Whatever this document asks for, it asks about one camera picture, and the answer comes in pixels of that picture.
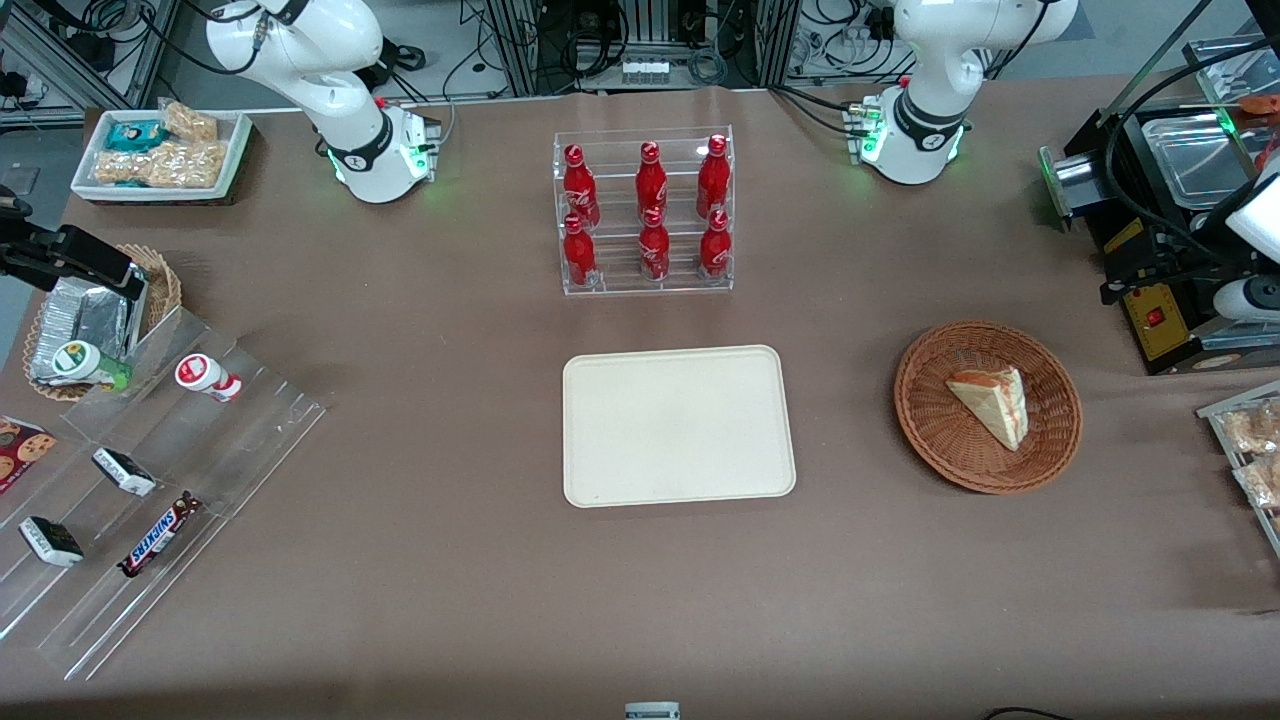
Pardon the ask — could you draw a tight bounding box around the green white-capped drink bottle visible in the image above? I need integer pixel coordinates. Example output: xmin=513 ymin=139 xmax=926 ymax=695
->
xmin=51 ymin=340 xmax=132 ymax=392

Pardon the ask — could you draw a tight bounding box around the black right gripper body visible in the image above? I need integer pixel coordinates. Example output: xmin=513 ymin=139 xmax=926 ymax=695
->
xmin=0 ymin=226 xmax=137 ymax=299

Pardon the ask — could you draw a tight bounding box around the black sandwich press machine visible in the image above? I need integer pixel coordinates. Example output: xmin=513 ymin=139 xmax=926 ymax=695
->
xmin=1038 ymin=98 xmax=1280 ymax=378

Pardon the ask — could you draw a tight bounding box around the clear wrapped pastry pack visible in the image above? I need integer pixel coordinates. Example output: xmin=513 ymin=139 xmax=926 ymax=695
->
xmin=1221 ymin=399 xmax=1280 ymax=457
xmin=1234 ymin=457 xmax=1280 ymax=512

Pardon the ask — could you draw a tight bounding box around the teal snack packet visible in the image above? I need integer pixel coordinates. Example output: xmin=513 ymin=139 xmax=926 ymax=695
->
xmin=104 ymin=120 xmax=169 ymax=154

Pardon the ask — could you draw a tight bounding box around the light tan wicker basket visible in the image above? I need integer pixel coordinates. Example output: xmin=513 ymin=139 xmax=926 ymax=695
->
xmin=22 ymin=243 xmax=184 ymax=402

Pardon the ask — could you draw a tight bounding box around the clear acrylic bottle rack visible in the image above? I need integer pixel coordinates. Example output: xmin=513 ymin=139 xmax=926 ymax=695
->
xmin=553 ymin=126 xmax=735 ymax=297

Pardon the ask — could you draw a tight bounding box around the red cookie box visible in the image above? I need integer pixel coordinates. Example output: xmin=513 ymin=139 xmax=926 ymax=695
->
xmin=0 ymin=416 xmax=58 ymax=495

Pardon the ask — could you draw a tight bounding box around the triangle sandwich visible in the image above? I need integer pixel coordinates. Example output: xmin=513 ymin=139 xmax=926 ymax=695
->
xmin=945 ymin=366 xmax=1030 ymax=452

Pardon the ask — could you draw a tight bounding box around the red white yogurt bottle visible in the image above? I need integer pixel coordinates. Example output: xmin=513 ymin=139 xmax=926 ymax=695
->
xmin=175 ymin=353 xmax=244 ymax=404

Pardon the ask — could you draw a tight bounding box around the aluminium frame shelf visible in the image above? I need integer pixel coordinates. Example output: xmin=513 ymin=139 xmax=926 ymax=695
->
xmin=0 ymin=0 xmax=182 ymax=128

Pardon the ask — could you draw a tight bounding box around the red cola bottle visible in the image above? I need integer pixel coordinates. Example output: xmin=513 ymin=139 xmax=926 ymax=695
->
xmin=562 ymin=144 xmax=601 ymax=229
xmin=697 ymin=134 xmax=731 ymax=219
xmin=639 ymin=207 xmax=671 ymax=282
xmin=636 ymin=141 xmax=669 ymax=216
xmin=699 ymin=209 xmax=732 ymax=279
xmin=562 ymin=214 xmax=598 ymax=287

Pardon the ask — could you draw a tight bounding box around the white rectangular snack bin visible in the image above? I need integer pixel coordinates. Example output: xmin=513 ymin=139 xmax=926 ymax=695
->
xmin=71 ymin=108 xmax=254 ymax=207

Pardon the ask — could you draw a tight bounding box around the black white chocolate box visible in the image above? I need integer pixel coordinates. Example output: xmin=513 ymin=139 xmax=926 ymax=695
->
xmin=18 ymin=515 xmax=86 ymax=568
xmin=91 ymin=447 xmax=158 ymax=498

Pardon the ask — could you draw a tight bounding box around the large rice cracker pack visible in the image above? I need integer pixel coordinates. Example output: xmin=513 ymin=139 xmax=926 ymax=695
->
xmin=94 ymin=140 xmax=230 ymax=190

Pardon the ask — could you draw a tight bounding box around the small rice cracker pack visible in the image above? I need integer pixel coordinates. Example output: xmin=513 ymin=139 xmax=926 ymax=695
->
xmin=162 ymin=100 xmax=220 ymax=143

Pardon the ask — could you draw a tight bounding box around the Snickers chocolate bar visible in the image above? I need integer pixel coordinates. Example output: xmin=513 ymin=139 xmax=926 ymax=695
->
xmin=117 ymin=492 xmax=202 ymax=579

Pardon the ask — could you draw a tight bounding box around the cream plastic tray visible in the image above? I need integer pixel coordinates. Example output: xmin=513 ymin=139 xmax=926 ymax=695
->
xmin=562 ymin=345 xmax=798 ymax=509

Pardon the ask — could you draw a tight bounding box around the clear acrylic stepped display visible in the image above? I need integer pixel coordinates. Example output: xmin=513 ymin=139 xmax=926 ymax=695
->
xmin=0 ymin=305 xmax=328 ymax=682

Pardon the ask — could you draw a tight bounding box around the brown round wicker basket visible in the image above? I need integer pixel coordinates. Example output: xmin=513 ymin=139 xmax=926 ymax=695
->
xmin=893 ymin=320 xmax=1084 ymax=496

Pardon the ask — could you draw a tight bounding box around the aluminium frame equipment rack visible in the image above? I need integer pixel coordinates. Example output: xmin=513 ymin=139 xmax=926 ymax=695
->
xmin=484 ymin=0 xmax=803 ymax=97

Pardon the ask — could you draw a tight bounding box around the grey tray with snacks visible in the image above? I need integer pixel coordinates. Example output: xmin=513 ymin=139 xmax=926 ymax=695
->
xmin=1196 ymin=380 xmax=1280 ymax=559

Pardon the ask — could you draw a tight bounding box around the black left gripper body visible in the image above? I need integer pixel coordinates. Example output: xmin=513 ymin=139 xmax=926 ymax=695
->
xmin=1100 ymin=233 xmax=1237 ymax=305

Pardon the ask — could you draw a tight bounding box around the silver metal pan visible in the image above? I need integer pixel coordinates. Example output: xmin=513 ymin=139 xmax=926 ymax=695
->
xmin=1183 ymin=36 xmax=1280 ymax=102

